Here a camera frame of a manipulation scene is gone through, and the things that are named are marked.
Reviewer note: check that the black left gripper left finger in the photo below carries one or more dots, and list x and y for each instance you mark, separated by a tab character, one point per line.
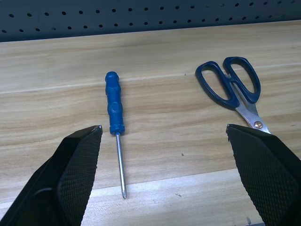
70	169

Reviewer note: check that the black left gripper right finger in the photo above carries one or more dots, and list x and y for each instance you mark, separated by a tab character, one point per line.
263	169

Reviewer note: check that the dark perforated back panel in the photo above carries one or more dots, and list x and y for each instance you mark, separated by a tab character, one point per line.
150	16

